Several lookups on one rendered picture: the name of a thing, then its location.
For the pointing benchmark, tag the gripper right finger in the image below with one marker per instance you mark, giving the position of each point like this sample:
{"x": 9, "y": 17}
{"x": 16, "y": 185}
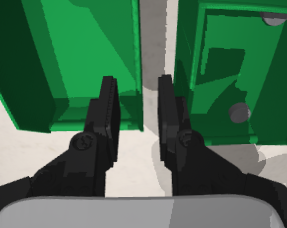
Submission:
{"x": 197, "y": 169}

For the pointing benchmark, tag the green bin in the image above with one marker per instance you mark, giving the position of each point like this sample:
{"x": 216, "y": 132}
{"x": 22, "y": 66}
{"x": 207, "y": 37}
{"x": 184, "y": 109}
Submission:
{"x": 54, "y": 54}
{"x": 242, "y": 59}

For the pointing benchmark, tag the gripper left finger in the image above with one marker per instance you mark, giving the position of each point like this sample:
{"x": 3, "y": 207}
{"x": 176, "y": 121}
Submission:
{"x": 74, "y": 171}

